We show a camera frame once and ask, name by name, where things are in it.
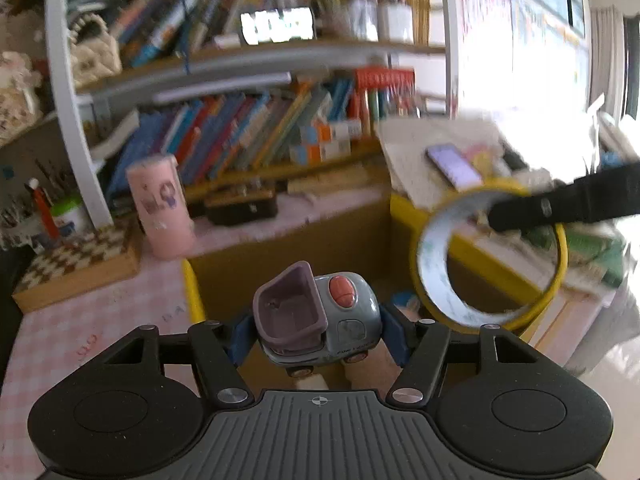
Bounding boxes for white open notebook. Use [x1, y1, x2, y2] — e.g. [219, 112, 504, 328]
[379, 116, 503, 207]

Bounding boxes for pink cylindrical container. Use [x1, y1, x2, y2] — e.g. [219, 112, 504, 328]
[124, 153, 197, 260]

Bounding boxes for white jar with green lid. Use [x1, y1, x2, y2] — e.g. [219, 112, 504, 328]
[49, 194, 91, 237]

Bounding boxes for smartphone with lit screen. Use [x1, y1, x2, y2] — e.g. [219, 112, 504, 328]
[425, 143, 484, 192]

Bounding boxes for dark brown wooden box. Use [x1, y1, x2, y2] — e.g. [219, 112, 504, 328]
[204, 187, 279, 227]

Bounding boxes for red marker pen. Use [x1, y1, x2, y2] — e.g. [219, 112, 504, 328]
[27, 177, 61, 241]

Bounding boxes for yellow tape roll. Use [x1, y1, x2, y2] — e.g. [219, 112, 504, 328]
[409, 179, 569, 334]

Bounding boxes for stack of green books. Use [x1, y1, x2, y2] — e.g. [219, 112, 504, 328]
[530, 219, 627, 288]

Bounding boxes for white wooden bookshelf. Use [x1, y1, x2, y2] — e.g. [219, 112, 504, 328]
[42, 0, 452, 232]

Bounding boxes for grey window curtain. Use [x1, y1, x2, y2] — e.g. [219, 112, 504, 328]
[589, 4, 640, 171]

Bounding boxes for grey toy car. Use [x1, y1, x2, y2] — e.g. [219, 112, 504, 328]
[252, 261, 384, 379]

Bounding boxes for white quilted handbag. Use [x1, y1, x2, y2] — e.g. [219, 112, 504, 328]
[67, 12, 124, 89]

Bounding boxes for wooden chessboard box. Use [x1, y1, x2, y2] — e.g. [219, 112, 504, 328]
[10, 224, 144, 314]

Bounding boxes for doll in floral dress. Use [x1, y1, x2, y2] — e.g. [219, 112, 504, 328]
[0, 51, 44, 147]

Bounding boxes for row of leaning dark books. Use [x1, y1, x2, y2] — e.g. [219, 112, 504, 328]
[106, 0, 242, 69]

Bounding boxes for smartphone with video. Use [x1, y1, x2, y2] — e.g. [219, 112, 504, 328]
[239, 6, 316, 45]

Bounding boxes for pink checkered desktop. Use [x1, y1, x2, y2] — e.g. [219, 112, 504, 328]
[0, 180, 397, 403]

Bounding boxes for red flat box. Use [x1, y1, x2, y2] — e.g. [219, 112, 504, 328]
[354, 67, 416, 99]

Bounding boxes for yellow cardboard box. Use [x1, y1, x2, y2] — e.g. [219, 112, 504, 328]
[180, 191, 557, 348]

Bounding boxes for long row of slanted books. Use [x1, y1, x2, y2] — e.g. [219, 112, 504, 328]
[104, 79, 352, 187]

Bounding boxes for white pen holders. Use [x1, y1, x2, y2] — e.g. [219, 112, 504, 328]
[349, 0, 417, 44]

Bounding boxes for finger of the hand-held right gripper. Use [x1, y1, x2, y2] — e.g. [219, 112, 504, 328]
[487, 159, 640, 234]

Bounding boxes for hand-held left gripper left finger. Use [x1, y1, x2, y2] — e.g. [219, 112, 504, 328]
[95, 311, 257, 409]

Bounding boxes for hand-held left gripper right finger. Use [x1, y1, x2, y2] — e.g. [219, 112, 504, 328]
[377, 302, 547, 409]

